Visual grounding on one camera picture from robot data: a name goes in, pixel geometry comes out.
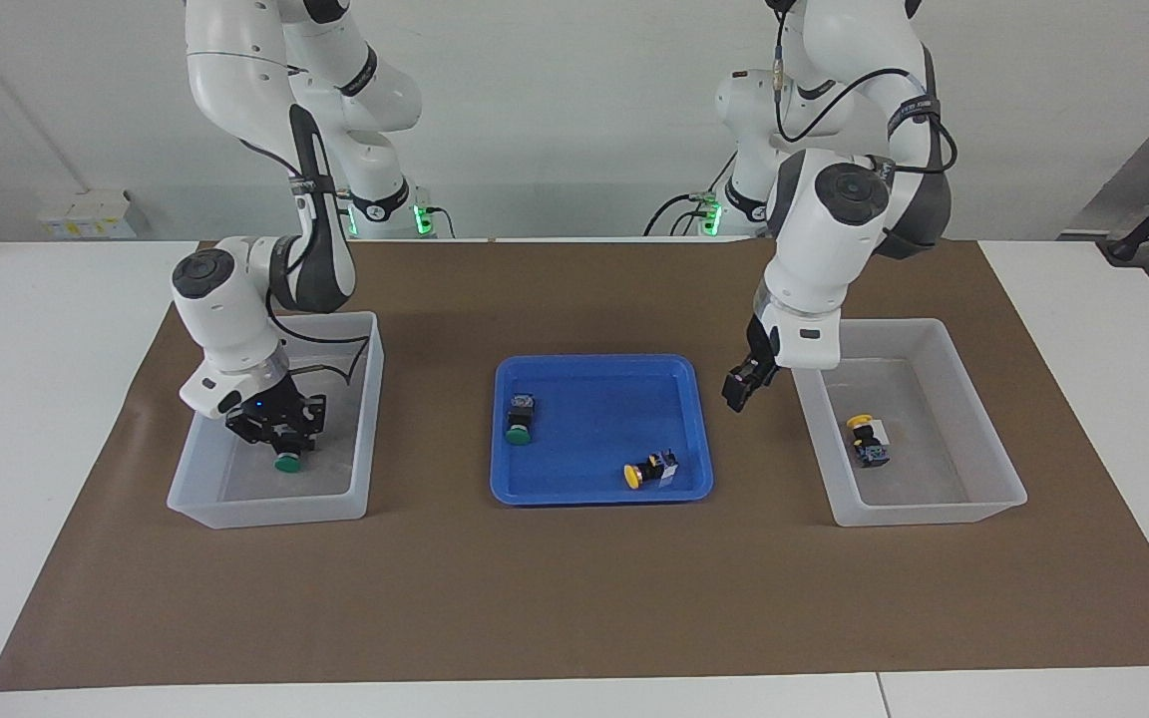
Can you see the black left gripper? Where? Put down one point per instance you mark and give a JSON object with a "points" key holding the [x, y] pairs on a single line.
{"points": [[762, 354]]}

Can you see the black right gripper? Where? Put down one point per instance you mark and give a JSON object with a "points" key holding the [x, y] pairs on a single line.
{"points": [[265, 404]]}

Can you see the green push button switch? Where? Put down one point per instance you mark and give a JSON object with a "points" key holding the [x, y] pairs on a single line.
{"points": [[520, 411], [287, 462]]}

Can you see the yellow push button switch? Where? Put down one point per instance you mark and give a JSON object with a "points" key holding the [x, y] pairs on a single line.
{"points": [[656, 467], [871, 451]]}

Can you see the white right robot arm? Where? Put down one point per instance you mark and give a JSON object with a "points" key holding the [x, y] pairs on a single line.
{"points": [[235, 319]]}

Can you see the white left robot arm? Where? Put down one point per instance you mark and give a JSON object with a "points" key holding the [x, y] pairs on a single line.
{"points": [[824, 229]]}

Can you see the translucent white plastic box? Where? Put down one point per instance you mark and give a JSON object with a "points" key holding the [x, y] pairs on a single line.
{"points": [[934, 499], [265, 509]]}

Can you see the blue plastic tray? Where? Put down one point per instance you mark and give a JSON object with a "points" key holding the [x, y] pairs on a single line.
{"points": [[614, 419]]}

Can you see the white paper label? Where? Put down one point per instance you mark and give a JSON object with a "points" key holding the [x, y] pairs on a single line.
{"points": [[882, 429]]}

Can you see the brown table mat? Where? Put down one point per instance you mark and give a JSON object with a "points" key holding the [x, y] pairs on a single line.
{"points": [[574, 598]]}

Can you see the white cartons with yellow labels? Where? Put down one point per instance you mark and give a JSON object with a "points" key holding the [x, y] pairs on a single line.
{"points": [[86, 214]]}

